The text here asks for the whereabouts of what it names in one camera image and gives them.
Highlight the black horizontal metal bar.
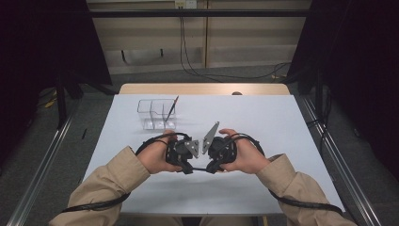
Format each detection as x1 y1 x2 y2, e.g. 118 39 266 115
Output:
88 8 311 19

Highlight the white table mat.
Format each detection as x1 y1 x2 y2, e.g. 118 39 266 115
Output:
82 93 346 216

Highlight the clear plastic pen holder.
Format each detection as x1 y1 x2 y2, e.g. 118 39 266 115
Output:
136 98 178 132

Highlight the left hand-held gripper black cable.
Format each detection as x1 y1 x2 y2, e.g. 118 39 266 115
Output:
60 131 193 214

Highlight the black wall cable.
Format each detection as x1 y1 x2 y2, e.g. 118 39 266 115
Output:
181 17 292 80
179 17 222 84

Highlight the white wall socket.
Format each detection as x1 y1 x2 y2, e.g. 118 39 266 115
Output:
174 0 198 9

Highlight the black metal stand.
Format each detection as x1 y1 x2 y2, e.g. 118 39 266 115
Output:
314 67 325 121
56 71 69 130

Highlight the right hand-held gripper black cable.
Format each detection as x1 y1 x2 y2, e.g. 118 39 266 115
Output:
224 132 344 217

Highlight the dark curtain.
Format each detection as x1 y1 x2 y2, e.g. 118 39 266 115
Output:
286 0 399 180
0 0 113 161

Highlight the hand-held gripper black cable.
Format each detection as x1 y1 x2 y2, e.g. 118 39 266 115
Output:
224 132 344 217
60 131 193 214

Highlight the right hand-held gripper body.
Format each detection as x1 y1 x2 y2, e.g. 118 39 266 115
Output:
201 121 238 165

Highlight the aluminium floor rail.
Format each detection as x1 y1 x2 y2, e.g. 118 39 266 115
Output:
300 94 383 226
6 97 83 226

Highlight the person's right hand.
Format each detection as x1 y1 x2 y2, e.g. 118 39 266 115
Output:
217 128 271 175

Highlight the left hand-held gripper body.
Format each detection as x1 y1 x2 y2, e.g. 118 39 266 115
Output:
165 137 200 165

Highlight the person's left hand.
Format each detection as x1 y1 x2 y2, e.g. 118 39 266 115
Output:
136 130 184 175

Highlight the wooden table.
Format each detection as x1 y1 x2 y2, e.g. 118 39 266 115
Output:
118 83 291 96

